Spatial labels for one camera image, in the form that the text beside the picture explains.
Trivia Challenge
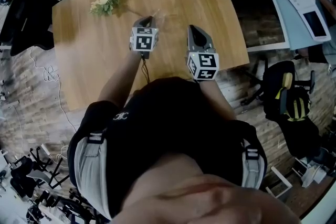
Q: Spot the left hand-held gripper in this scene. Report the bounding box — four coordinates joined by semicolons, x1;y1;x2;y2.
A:
128;16;160;60

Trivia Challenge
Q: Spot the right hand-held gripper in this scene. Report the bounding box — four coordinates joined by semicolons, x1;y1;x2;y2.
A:
185;24;221;81

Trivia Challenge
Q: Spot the clear glass vase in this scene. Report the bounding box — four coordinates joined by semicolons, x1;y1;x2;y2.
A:
157;12;184;32

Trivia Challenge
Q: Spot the person's right forearm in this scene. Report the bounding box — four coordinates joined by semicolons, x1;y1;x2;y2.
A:
199;80;237;121

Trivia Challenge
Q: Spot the person's left forearm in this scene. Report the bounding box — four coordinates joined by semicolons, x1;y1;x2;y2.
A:
98;54;144;107

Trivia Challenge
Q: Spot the yellow and green flower bunch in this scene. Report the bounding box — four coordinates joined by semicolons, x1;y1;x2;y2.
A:
89;0;121;18

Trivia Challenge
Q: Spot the person's black shirt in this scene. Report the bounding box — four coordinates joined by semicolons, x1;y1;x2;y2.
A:
67;77;268;218

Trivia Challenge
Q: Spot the white table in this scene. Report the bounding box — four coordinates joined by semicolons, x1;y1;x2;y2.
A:
246;0;333;53

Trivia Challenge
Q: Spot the yellow and black jacket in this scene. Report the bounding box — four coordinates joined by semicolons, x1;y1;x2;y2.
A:
275;72;310;121

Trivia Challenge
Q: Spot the black mesh office chair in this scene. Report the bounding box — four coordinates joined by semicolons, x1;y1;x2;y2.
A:
0;0;56;57

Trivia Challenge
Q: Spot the person's face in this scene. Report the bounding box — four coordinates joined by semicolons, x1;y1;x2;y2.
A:
110;174;302;224

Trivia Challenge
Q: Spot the grey office chair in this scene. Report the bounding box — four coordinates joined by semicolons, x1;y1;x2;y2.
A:
10;146;70;189

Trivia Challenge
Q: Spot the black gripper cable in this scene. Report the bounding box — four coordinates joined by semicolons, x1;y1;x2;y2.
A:
141;57;151;84

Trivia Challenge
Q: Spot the white floor cable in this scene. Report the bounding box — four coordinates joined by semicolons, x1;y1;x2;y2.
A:
28;47;77;132

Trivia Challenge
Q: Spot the grey shoulder strap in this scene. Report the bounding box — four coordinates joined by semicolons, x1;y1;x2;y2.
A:
75;133;112;220
241;138;266;189

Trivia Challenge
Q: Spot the white metal frame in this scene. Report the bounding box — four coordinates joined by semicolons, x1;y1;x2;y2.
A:
265;166;293;199

